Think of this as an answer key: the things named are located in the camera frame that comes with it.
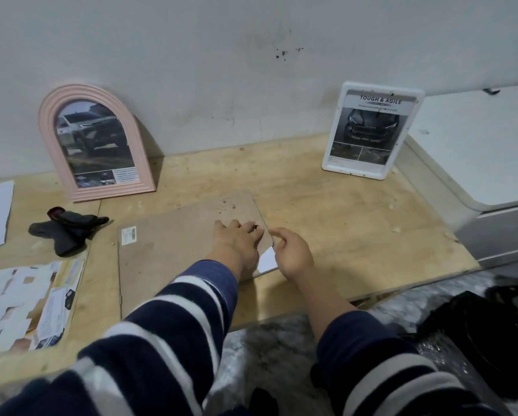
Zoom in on person's left hand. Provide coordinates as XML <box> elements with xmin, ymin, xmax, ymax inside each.
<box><xmin>206</xmin><ymin>219</ymin><xmax>265</xmax><ymax>280</ymax></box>

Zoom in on cut brochure pages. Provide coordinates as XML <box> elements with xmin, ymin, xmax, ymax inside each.
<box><xmin>33</xmin><ymin>257</ymin><xmax>86</xmax><ymax>351</ymax></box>

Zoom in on white cabinet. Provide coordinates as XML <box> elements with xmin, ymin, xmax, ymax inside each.
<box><xmin>395</xmin><ymin>84</ymin><xmax>518</xmax><ymax>269</ymax></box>

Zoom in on person's black shoe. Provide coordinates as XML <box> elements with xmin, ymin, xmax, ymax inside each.
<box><xmin>249</xmin><ymin>387</ymin><xmax>279</xmax><ymax>416</ymax></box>

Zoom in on grey rectangular photo frame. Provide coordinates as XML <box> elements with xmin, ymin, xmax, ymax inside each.
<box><xmin>117</xmin><ymin>189</ymin><xmax>282</xmax><ymax>320</ymax></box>

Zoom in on black bag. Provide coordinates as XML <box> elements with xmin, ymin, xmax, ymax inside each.
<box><xmin>417</xmin><ymin>285</ymin><xmax>518</xmax><ymax>399</ymax></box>

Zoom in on person's right forearm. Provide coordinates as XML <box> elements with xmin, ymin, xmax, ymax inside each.
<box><xmin>295</xmin><ymin>266</ymin><xmax>502</xmax><ymax>416</ymax></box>

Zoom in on pink arched photo frame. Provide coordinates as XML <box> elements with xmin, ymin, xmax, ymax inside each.
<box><xmin>38</xmin><ymin>84</ymin><xmax>157</xmax><ymax>203</ymax></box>

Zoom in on cut-up car brochure page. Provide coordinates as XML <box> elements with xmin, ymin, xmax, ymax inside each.
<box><xmin>0</xmin><ymin>260</ymin><xmax>65</xmax><ymax>354</ymax></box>

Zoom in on black stool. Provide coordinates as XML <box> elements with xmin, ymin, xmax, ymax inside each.
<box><xmin>309</xmin><ymin>363</ymin><xmax>329</xmax><ymax>389</ymax></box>

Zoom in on double-sided arched brochure picture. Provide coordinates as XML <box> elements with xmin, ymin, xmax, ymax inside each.
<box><xmin>54</xmin><ymin>101</ymin><xmax>141</xmax><ymax>189</ymax></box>

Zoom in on person's right hand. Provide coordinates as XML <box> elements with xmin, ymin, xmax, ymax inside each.
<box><xmin>268</xmin><ymin>227</ymin><xmax>315</xmax><ymax>282</ymax></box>

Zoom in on brown rectangular backing board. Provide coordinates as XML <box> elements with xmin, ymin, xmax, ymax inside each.
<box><xmin>117</xmin><ymin>189</ymin><xmax>275</xmax><ymax>319</ymax></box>

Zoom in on white rectangular photo frame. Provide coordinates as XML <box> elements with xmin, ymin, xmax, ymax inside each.
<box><xmin>321</xmin><ymin>80</ymin><xmax>426</xmax><ymax>181</ymax></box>

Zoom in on person's left forearm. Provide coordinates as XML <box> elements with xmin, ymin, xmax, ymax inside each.
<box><xmin>0</xmin><ymin>259</ymin><xmax>239</xmax><ymax>416</ymax></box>

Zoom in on black cleaning cloth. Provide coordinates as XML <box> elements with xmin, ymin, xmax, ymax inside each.
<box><xmin>28</xmin><ymin>206</ymin><xmax>111</xmax><ymax>258</ymax></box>

